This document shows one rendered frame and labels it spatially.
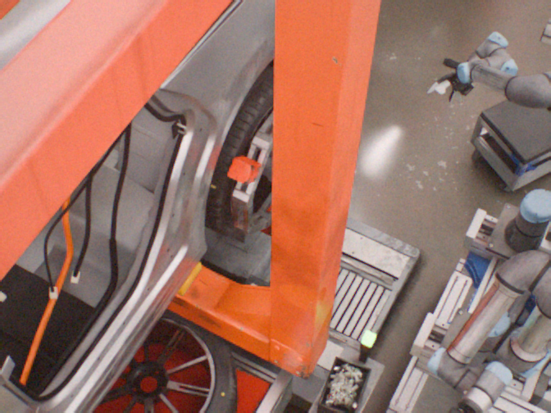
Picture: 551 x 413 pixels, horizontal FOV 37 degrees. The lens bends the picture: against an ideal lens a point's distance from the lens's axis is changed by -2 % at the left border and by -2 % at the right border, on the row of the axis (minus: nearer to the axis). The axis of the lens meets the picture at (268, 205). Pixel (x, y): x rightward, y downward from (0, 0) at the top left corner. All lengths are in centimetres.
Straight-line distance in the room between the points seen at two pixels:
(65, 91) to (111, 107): 8
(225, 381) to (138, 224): 68
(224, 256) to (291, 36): 209
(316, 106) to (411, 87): 283
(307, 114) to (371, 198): 232
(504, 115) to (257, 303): 176
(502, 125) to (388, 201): 66
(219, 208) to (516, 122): 172
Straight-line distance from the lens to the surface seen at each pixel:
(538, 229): 299
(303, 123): 183
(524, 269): 232
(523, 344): 260
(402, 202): 410
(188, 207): 274
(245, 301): 292
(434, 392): 345
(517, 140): 403
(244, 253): 364
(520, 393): 292
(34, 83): 89
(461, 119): 449
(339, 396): 300
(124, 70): 92
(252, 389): 332
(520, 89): 286
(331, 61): 165
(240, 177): 279
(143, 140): 281
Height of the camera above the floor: 337
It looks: 57 degrees down
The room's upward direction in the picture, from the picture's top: 1 degrees clockwise
